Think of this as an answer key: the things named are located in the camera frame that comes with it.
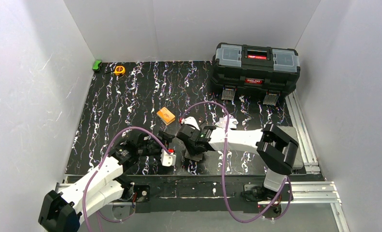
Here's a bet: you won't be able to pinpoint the orange credit card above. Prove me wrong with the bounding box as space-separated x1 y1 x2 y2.
156 107 175 125

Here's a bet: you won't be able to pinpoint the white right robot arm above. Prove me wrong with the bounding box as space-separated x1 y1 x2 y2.
176 124 299 192

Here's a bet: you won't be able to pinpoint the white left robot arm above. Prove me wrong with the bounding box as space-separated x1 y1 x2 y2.
38 127 175 232

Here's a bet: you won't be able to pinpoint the yellow tape measure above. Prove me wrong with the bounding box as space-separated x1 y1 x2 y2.
113 65 126 76

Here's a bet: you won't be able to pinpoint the green small tool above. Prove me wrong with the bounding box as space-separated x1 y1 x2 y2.
92 60 102 73

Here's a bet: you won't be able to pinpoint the black toolbox with clear lids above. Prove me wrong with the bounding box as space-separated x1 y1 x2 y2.
210 43 301 106

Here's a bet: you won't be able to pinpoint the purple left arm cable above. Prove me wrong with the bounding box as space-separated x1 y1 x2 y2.
82 126 175 232

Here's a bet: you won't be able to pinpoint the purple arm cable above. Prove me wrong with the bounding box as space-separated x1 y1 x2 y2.
82 126 175 232
180 101 293 224

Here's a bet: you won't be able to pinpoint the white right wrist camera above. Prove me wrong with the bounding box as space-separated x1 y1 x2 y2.
179 116 200 130

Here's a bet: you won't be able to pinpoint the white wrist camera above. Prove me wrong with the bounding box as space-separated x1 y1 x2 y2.
160 148 176 167
179 116 200 130

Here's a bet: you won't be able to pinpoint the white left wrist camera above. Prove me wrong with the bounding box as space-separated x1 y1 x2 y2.
160 148 176 167

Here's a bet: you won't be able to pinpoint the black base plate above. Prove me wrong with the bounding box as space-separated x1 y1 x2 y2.
64 173 326 215

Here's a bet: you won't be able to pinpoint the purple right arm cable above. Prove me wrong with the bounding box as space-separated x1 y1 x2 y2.
180 101 293 224

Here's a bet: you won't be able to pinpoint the aluminium frame rails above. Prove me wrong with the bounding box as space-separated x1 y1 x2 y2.
51 91 352 232

